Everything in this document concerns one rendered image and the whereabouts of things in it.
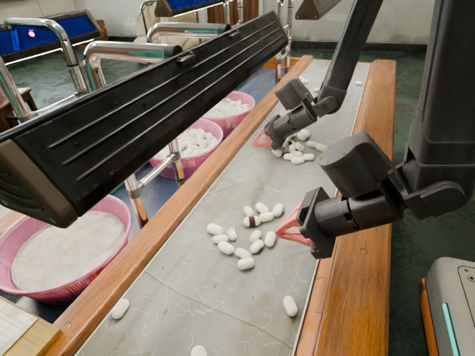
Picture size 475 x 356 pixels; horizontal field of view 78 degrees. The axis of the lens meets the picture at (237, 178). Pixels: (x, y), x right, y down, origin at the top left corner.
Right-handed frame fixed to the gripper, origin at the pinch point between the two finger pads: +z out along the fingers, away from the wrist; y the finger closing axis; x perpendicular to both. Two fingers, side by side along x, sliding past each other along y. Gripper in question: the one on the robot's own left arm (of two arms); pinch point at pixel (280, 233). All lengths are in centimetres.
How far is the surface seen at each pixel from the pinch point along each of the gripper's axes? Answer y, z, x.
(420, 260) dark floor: -81, 17, 94
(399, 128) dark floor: -224, 26, 87
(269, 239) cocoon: -2.8, 5.9, 2.5
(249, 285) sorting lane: 7.1, 7.3, 3.8
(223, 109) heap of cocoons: -61, 38, -21
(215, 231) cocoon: -0.7, 14.3, -4.5
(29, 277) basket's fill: 21.3, 38.8, -21.4
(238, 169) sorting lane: -25.2, 20.2, -6.9
